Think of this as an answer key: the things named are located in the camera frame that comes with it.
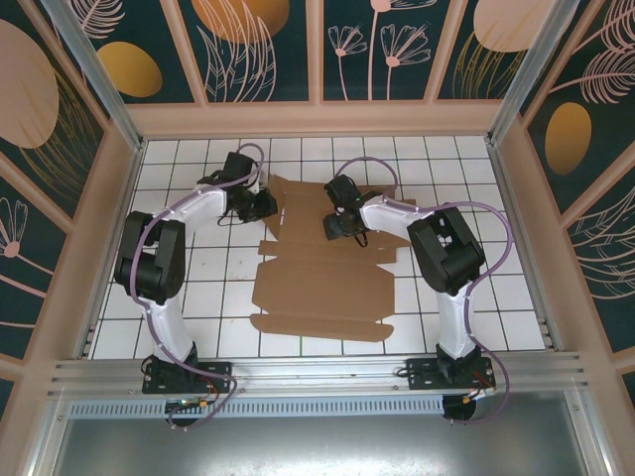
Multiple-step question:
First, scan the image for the grey slotted cable duct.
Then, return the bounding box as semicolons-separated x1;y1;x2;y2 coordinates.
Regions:
66;395;445;417

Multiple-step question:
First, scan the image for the aluminium frame post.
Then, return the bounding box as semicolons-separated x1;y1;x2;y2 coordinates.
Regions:
485;0;581;148
42;0;145;153

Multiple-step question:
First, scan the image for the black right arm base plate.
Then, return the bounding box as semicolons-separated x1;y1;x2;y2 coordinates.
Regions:
405;357;497;393

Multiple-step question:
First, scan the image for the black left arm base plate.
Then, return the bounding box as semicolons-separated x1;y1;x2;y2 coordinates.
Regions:
142;360;234;396

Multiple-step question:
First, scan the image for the grey metal sheet panel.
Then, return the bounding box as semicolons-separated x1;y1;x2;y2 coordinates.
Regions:
29;396;611;476

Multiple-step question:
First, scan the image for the thin aluminium side rail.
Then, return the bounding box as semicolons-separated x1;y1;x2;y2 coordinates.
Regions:
485;141;556;351
78;141;146;359

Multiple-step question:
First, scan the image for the aluminium mounting rail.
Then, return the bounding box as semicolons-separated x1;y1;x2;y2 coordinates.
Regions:
48;351;594;398

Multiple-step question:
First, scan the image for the brown cardboard box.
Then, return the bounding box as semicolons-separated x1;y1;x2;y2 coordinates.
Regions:
249;173;418;344

